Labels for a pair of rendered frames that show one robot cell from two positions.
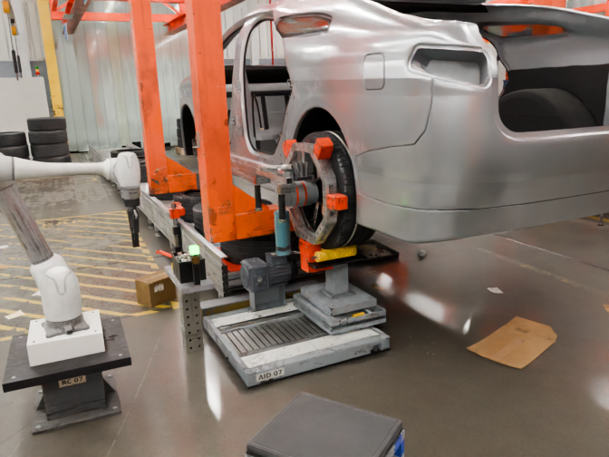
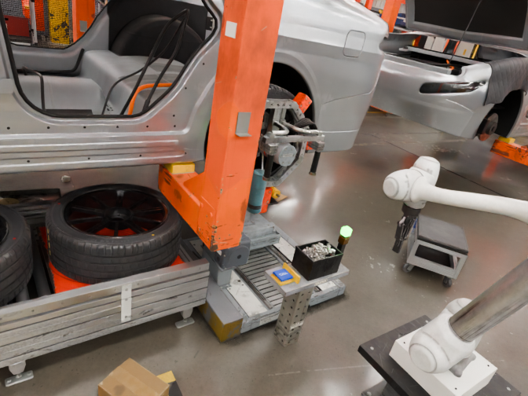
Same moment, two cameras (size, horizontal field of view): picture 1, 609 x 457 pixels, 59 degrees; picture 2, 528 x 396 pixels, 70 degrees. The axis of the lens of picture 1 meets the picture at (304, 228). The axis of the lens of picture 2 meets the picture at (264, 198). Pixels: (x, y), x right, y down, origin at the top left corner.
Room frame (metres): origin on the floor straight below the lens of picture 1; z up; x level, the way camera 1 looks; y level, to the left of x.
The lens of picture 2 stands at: (3.46, 2.09, 1.55)
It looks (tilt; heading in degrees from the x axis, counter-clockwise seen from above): 26 degrees down; 255
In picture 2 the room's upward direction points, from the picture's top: 11 degrees clockwise
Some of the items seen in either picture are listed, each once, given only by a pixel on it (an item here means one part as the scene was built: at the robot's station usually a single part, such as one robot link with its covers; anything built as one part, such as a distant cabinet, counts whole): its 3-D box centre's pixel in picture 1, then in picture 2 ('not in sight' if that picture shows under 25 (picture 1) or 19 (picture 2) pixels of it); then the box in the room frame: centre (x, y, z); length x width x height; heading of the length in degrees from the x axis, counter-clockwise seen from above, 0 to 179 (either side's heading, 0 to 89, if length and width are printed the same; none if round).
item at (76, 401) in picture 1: (72, 374); (426, 390); (2.27, 1.11, 0.15); 0.50 x 0.50 x 0.30; 23
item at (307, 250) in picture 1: (316, 254); (255, 196); (2.96, -0.06, 0.48); 0.16 x 0.12 x 0.17; 115
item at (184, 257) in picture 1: (188, 265); (317, 258); (2.75, 0.63, 0.51); 0.20 x 0.14 x 0.13; 24
